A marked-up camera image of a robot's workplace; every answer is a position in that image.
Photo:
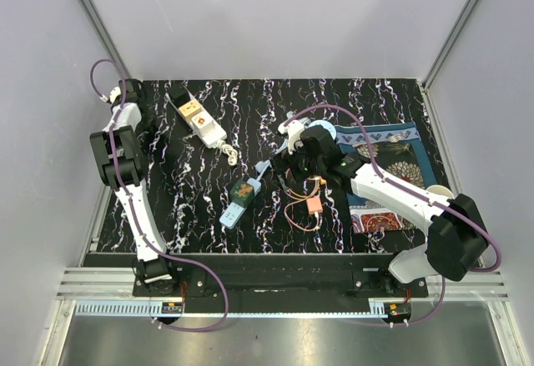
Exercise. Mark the pink USB charger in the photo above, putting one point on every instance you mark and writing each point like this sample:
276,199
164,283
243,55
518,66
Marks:
314,205

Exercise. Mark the dark floral square plate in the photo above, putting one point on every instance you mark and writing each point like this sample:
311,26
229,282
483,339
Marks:
399,159

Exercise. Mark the aluminium frame post left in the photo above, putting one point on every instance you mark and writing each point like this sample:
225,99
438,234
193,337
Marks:
104,37

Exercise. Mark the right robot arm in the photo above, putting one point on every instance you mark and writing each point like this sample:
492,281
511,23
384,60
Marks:
452,225

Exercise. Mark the beige travel adapter cube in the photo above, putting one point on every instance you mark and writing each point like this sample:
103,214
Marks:
189,109

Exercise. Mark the green cube socket adapter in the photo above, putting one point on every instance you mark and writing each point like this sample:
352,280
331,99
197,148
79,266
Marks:
242,193

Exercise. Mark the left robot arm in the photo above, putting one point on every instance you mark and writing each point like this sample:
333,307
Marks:
120,165

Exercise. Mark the white cube socket adapter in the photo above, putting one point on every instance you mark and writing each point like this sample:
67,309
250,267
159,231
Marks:
202,121

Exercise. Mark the white paper cup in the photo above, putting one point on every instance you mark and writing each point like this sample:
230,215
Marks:
440,190

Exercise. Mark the light blue power strip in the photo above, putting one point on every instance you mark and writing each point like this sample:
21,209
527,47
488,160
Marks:
234,212

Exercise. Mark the round light blue socket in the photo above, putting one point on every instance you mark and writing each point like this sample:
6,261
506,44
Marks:
326,125

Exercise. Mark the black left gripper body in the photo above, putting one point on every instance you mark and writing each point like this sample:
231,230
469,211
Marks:
148,120

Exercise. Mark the white multicolour power strip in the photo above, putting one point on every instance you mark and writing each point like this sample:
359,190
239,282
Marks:
212,138

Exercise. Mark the aluminium frame post right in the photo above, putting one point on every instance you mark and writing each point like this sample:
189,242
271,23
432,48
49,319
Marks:
453,36

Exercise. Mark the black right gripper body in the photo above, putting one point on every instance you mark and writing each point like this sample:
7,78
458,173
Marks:
299,162

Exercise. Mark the blue patterned placemat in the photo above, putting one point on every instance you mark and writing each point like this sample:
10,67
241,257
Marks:
370,217

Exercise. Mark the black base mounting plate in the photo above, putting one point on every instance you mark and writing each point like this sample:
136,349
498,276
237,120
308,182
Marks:
362,275

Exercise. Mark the aluminium frame post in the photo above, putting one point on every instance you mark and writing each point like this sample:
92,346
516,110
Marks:
453,36
104,37

